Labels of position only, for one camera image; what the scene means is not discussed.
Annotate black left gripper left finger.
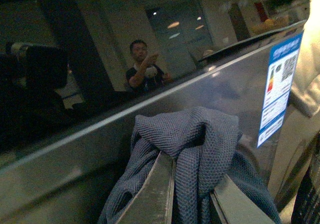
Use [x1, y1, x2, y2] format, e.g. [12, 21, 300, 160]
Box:
[117, 152, 175, 224]

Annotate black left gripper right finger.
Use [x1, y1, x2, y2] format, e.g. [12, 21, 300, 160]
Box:
[210, 175, 274, 224]

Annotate dark blue knit garment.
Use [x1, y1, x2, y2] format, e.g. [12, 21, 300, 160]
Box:
[98, 107, 281, 224]

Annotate grey front-load washing machine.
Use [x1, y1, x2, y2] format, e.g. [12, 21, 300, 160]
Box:
[0, 21, 305, 224]

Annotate beige cushion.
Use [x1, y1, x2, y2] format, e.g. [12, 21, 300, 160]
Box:
[291, 0, 320, 118]

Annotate blue white energy label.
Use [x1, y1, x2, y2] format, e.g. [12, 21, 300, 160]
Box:
[257, 32, 303, 147]

